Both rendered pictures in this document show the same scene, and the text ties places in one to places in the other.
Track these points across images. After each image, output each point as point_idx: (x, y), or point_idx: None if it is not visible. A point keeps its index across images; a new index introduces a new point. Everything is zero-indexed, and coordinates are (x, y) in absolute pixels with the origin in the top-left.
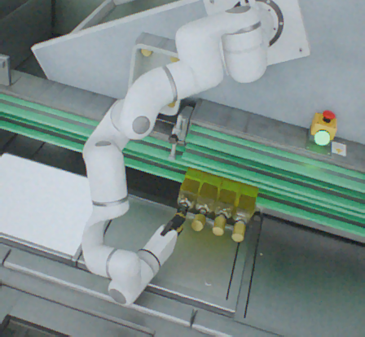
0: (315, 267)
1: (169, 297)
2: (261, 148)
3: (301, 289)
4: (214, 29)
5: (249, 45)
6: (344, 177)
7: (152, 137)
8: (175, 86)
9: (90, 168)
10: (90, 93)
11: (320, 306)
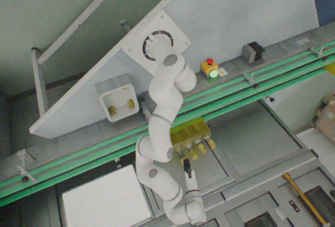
0: (242, 128)
1: (205, 196)
2: (191, 98)
3: (246, 143)
4: (172, 81)
5: (188, 74)
6: (235, 85)
7: (135, 128)
8: (170, 121)
9: (158, 189)
10: (82, 129)
11: (259, 144)
